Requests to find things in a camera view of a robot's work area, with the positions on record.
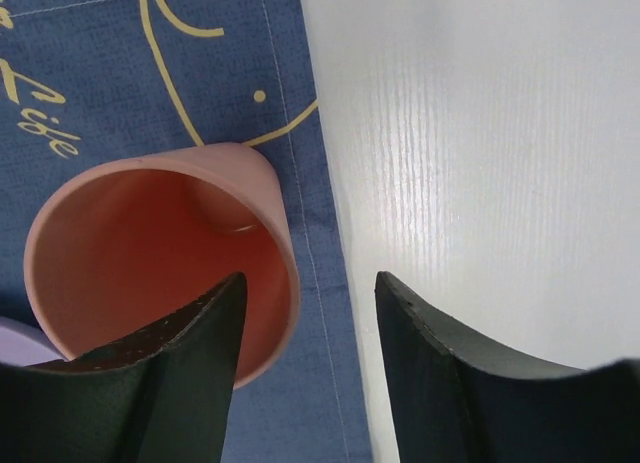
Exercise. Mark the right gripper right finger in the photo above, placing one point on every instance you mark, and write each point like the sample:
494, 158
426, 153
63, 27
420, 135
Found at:
459, 396

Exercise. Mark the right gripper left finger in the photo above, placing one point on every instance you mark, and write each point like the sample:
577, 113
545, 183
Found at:
160, 394

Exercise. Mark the blue embroidered cloth placemat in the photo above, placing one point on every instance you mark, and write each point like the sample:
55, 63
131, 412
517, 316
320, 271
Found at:
84, 82

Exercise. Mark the orange plastic cup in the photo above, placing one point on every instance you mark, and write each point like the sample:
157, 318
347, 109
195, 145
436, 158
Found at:
128, 242

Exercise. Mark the purple plastic plate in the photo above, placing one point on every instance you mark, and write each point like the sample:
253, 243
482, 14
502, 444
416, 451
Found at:
22, 345

